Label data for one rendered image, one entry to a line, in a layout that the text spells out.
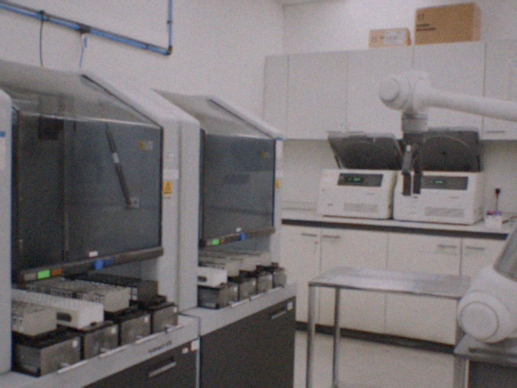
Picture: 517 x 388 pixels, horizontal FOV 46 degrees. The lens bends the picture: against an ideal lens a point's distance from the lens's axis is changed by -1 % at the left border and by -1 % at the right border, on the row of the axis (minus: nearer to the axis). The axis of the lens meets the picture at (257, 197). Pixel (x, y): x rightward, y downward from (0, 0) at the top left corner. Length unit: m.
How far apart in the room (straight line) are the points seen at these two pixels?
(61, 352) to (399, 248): 3.15
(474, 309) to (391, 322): 2.76
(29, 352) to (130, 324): 0.35
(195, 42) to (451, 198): 2.05
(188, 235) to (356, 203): 2.45
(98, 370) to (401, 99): 1.20
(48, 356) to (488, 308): 1.19
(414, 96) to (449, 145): 2.72
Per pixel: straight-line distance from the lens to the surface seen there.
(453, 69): 4.71
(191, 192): 2.25
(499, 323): 1.85
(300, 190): 5.38
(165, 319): 2.04
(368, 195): 4.50
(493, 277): 1.87
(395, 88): 1.94
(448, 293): 2.39
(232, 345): 2.45
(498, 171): 4.95
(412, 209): 4.43
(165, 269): 2.16
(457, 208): 4.37
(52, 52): 3.31
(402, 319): 4.55
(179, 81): 4.14
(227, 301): 2.36
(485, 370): 2.12
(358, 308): 4.63
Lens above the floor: 1.28
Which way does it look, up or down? 3 degrees down
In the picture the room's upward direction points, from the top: 1 degrees clockwise
